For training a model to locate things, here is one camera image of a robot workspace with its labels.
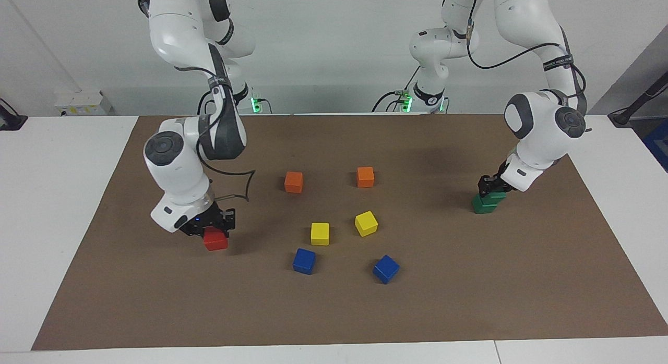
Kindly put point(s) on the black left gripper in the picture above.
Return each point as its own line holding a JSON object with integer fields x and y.
{"x": 502, "y": 182}

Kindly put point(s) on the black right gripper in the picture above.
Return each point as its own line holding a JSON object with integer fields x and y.
{"x": 206, "y": 220}

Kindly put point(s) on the red wooden cube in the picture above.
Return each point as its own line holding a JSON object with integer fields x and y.
{"x": 215, "y": 241}

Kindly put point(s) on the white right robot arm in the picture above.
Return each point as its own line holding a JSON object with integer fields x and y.
{"x": 175, "y": 176}

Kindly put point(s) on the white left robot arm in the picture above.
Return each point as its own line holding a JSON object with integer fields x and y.
{"x": 543, "y": 140}

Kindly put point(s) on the orange wooden cube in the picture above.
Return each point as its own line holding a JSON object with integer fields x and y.
{"x": 294, "y": 182}
{"x": 365, "y": 177}

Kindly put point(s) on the blue wooden cube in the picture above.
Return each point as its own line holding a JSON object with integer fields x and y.
{"x": 304, "y": 261}
{"x": 386, "y": 268}

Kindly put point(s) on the yellow wooden cube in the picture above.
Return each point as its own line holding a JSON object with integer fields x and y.
{"x": 320, "y": 233}
{"x": 366, "y": 223}

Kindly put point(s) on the brown table mat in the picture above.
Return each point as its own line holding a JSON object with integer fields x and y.
{"x": 334, "y": 312}

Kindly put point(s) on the blue crate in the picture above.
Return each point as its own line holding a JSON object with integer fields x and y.
{"x": 658, "y": 145}

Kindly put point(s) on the white power strip box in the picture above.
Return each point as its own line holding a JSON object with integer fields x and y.
{"x": 83, "y": 103}

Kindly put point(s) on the black clamp mount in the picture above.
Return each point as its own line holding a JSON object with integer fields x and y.
{"x": 10, "y": 119}

